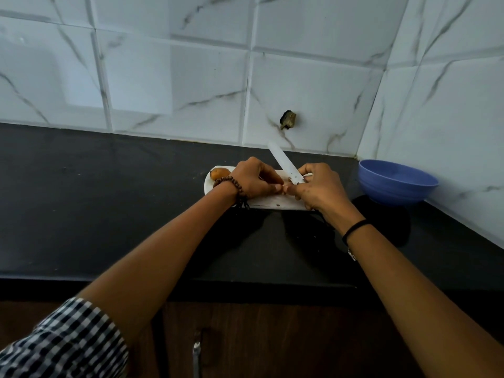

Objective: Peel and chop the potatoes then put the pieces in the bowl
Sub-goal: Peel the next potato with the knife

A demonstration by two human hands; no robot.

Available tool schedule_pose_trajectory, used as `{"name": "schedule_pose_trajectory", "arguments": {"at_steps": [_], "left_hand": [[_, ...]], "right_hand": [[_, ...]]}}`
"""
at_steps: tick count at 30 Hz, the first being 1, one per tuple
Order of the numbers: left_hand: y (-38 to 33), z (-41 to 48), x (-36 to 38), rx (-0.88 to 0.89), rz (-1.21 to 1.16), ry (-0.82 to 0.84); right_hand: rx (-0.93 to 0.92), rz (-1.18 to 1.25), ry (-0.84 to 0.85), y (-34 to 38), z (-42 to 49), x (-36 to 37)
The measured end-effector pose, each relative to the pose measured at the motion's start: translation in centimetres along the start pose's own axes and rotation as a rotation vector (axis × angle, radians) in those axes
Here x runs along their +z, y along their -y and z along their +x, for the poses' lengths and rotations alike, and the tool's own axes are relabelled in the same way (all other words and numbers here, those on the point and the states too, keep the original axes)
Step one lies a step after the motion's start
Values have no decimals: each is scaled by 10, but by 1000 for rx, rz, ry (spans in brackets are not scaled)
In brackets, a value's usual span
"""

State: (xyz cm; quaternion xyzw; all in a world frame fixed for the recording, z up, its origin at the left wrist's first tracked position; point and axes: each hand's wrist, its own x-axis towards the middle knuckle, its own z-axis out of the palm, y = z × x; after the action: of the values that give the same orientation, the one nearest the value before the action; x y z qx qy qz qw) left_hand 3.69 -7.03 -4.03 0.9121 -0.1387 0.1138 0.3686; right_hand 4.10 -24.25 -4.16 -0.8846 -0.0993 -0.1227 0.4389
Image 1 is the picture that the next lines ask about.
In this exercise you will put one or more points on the person's right forearm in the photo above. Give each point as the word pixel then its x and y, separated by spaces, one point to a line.
pixel 429 307

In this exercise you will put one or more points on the person's right hand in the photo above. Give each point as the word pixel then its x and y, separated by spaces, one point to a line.
pixel 323 190

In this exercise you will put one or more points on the brown wall pipe stub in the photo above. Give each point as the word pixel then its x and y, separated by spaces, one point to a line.
pixel 288 120

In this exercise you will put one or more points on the steel kitchen knife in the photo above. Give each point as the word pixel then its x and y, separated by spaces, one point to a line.
pixel 285 161

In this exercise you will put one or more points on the blue plastic bowl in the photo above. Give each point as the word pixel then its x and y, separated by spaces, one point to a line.
pixel 397 183

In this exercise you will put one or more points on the person's left hand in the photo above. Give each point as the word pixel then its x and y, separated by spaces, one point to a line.
pixel 254 179

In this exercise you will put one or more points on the white cutting board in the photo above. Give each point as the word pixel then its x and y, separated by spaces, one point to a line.
pixel 275 202

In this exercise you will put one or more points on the black white checkered shirt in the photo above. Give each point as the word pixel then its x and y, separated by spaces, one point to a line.
pixel 67 342

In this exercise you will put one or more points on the black wristband with charm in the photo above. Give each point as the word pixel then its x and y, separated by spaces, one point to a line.
pixel 354 227

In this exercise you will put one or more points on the whole brown potato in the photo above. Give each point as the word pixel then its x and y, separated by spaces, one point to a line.
pixel 219 173

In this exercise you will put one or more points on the person's left forearm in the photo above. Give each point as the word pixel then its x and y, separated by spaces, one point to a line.
pixel 157 263

